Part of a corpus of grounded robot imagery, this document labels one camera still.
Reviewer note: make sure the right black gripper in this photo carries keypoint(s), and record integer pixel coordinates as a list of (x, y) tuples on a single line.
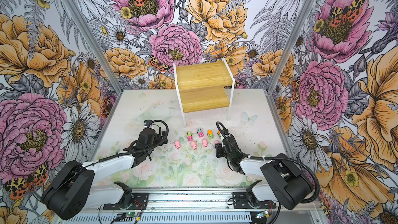
[(218, 149)]

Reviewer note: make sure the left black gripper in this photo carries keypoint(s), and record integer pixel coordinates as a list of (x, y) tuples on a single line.
[(160, 142)]

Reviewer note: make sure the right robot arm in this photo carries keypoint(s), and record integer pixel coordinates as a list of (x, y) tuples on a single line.
[(281, 178)]

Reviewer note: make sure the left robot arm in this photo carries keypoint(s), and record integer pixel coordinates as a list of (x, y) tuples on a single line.
[(75, 186)]

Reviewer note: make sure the two-tier bamboo shelf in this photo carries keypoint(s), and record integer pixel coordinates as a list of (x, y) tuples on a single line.
[(204, 86)]

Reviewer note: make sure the pink car blue roof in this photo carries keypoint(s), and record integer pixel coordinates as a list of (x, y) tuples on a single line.
[(200, 133)]

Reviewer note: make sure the pink car green roof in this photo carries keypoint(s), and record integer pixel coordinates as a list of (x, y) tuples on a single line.
[(189, 137)]

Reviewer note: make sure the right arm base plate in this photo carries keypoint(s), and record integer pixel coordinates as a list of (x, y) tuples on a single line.
[(239, 200)]

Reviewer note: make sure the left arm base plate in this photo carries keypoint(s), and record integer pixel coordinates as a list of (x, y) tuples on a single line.
[(136, 201)]

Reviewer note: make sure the right aluminium corner post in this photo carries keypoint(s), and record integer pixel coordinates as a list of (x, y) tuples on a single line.
[(299, 23)]

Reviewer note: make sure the aluminium corner post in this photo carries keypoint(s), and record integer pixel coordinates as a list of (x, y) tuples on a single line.
[(80, 20), (299, 23)]

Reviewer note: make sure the aluminium front rail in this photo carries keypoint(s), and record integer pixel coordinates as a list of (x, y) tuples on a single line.
[(201, 206)]

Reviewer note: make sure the left aluminium corner post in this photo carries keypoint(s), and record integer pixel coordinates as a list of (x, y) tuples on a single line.
[(80, 20)]

